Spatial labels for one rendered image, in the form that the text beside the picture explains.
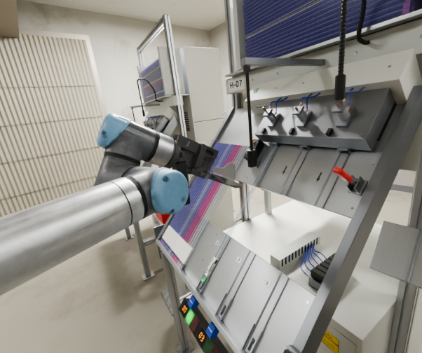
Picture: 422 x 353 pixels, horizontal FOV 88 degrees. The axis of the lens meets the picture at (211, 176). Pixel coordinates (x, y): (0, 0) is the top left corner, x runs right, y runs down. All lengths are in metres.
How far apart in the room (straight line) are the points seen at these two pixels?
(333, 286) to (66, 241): 0.46
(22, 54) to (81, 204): 3.70
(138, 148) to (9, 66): 3.50
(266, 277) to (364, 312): 0.38
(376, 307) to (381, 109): 0.59
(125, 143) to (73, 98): 3.45
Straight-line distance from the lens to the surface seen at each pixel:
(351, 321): 0.86
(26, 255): 0.29
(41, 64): 3.95
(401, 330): 1.02
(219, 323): 0.66
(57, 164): 3.88
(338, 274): 0.53
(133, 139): 0.48
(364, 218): 0.54
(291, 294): 0.57
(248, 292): 0.63
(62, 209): 0.31
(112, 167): 0.47
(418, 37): 0.71
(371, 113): 0.61
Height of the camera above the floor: 1.24
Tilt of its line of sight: 17 degrees down
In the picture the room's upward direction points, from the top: 7 degrees counter-clockwise
